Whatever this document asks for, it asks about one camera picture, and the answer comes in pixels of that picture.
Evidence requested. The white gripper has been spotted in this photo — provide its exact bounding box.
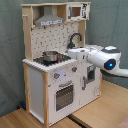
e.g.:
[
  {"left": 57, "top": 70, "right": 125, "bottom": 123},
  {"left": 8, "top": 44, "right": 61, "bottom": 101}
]
[{"left": 68, "top": 47, "right": 98, "bottom": 62}]

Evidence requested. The red oven knob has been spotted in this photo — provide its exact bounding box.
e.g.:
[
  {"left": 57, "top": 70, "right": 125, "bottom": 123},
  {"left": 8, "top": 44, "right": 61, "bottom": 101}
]
[
  {"left": 54, "top": 73, "right": 60, "bottom": 79},
  {"left": 71, "top": 65, "right": 78, "bottom": 73}
]

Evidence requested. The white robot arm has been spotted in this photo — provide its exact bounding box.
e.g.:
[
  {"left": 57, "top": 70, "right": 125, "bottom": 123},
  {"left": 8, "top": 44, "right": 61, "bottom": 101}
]
[{"left": 68, "top": 45, "right": 128, "bottom": 78}]

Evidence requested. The wooden toy kitchen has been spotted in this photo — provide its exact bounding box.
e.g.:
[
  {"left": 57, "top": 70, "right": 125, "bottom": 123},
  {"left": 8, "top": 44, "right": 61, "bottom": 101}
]
[{"left": 22, "top": 2, "right": 101, "bottom": 127}]

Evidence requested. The black toy faucet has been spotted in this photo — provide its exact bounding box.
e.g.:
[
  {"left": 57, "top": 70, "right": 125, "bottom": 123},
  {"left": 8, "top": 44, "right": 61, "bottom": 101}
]
[{"left": 67, "top": 33, "right": 82, "bottom": 49}]

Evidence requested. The grey ice dispenser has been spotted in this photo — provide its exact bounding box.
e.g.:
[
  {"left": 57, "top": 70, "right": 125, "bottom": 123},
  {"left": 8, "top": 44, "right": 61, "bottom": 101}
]
[{"left": 87, "top": 65, "right": 96, "bottom": 83}]

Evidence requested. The black toy stovetop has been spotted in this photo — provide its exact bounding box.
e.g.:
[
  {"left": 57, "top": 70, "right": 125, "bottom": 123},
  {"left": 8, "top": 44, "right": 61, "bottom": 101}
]
[{"left": 34, "top": 54, "right": 70, "bottom": 66}]

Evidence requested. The silver toy pot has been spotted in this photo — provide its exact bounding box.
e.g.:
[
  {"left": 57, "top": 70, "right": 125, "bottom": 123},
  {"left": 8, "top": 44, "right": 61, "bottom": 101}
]
[{"left": 43, "top": 51, "right": 58, "bottom": 62}]

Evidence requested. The toy oven door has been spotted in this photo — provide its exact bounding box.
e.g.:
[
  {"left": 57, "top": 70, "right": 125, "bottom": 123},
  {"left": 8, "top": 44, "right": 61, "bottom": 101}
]
[{"left": 56, "top": 85, "right": 74, "bottom": 111}]

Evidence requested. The grey range hood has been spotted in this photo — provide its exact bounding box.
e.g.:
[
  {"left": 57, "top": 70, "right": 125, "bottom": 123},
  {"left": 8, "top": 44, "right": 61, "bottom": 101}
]
[{"left": 35, "top": 5, "right": 64, "bottom": 27}]

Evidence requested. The grey fridge door handle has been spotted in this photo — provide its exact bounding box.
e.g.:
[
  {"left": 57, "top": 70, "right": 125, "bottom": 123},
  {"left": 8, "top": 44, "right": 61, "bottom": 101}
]
[{"left": 82, "top": 76, "right": 86, "bottom": 90}]

